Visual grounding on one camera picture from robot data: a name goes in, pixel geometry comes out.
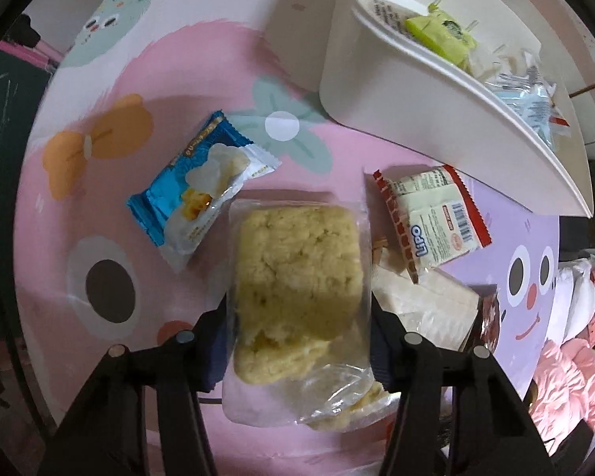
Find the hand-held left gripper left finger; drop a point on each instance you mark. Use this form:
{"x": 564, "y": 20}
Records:
{"x": 217, "y": 352}

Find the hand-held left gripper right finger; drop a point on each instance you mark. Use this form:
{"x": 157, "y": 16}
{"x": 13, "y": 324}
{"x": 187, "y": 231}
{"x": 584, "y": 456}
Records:
{"x": 379, "y": 347}

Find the beige cracker packet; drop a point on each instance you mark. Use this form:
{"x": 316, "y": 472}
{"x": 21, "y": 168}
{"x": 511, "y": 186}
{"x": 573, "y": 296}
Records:
{"x": 426, "y": 302}

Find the yellow cake clear packet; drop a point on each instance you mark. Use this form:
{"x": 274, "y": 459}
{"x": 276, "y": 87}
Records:
{"x": 337, "y": 419}
{"x": 297, "y": 267}

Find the cream red-edged biscuit packet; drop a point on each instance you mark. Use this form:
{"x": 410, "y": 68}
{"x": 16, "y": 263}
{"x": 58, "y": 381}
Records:
{"x": 436, "y": 218}

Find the white plastic bin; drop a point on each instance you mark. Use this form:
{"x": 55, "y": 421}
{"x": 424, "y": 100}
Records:
{"x": 401, "y": 109}

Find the light blue snack packet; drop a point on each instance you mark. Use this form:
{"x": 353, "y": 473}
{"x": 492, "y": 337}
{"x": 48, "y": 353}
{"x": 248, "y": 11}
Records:
{"x": 525, "y": 101}

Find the green snack packet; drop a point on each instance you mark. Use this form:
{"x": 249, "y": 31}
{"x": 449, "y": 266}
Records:
{"x": 436, "y": 32}

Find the pink clothing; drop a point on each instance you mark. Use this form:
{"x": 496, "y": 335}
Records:
{"x": 570, "y": 382}

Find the white bedding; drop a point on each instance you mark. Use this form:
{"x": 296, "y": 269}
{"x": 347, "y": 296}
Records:
{"x": 575, "y": 297}

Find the green chalkboard pink frame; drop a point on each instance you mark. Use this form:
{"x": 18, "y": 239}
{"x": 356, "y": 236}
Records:
{"x": 5, "y": 119}

